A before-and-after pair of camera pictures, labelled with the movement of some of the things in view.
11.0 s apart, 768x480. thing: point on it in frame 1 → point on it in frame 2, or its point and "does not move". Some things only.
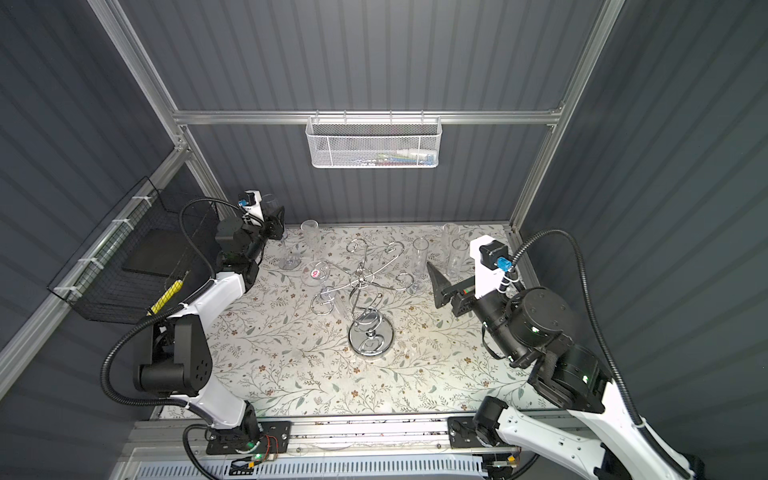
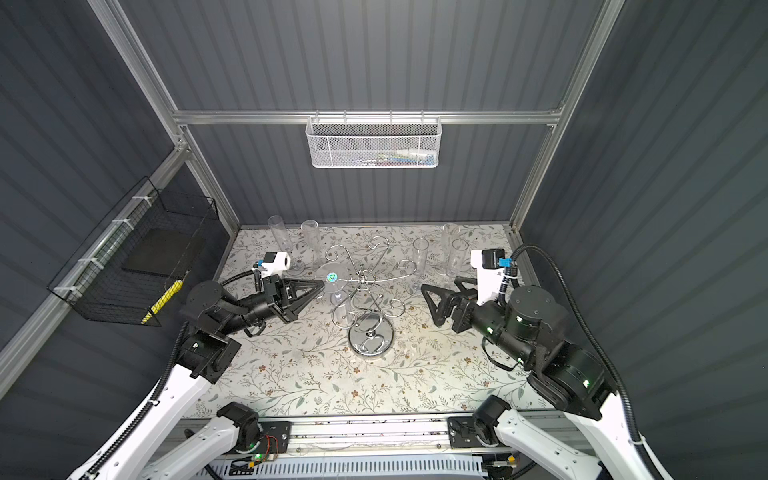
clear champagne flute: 450,231 does not move
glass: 419,283 does not move
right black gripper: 462,291 → 463,303
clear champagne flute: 310,229 does not move
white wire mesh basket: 374,142 does not move
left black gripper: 273,227 → 281,298
